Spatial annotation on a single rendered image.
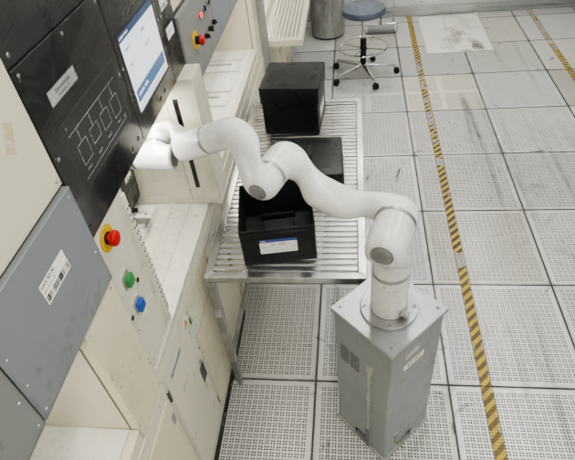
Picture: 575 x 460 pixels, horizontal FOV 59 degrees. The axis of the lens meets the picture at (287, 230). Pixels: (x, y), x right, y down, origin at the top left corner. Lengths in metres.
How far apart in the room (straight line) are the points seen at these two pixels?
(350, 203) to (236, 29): 1.99
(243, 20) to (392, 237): 2.11
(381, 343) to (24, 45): 1.25
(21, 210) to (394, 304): 1.11
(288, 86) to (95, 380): 1.64
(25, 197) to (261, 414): 1.68
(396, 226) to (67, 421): 1.04
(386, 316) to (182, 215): 0.88
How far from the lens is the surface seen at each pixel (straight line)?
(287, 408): 2.45
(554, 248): 3.22
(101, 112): 1.29
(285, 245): 1.87
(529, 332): 2.79
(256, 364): 2.58
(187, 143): 1.60
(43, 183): 1.07
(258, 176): 1.43
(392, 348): 1.68
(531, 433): 2.50
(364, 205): 1.49
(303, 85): 2.50
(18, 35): 1.07
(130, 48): 1.48
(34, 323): 1.04
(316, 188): 1.46
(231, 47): 3.32
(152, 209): 2.08
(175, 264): 1.87
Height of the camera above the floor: 2.15
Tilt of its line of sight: 43 degrees down
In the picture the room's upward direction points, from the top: 7 degrees counter-clockwise
